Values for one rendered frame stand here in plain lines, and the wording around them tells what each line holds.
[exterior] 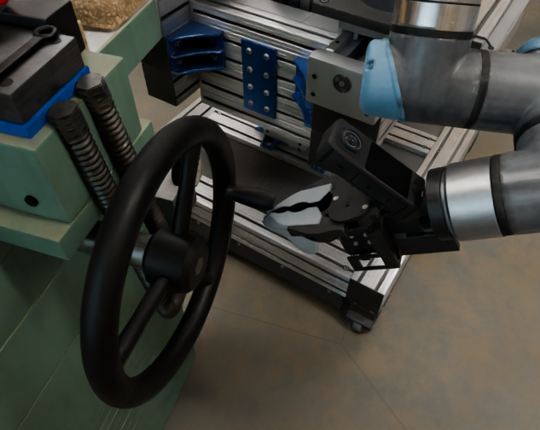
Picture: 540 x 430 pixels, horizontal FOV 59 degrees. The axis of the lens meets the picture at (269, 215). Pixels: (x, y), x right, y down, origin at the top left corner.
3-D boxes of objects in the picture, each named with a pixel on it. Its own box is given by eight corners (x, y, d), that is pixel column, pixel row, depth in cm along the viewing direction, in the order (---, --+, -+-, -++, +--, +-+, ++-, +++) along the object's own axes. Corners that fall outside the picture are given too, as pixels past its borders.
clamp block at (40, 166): (68, 229, 43) (31, 153, 36) (-55, 194, 46) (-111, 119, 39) (145, 128, 52) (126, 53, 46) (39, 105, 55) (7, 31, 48)
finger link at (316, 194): (281, 246, 60) (350, 238, 55) (258, 213, 57) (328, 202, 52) (288, 228, 62) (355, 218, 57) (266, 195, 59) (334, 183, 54)
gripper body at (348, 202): (348, 274, 53) (461, 266, 47) (315, 222, 49) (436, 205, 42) (361, 223, 58) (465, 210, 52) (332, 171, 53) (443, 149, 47)
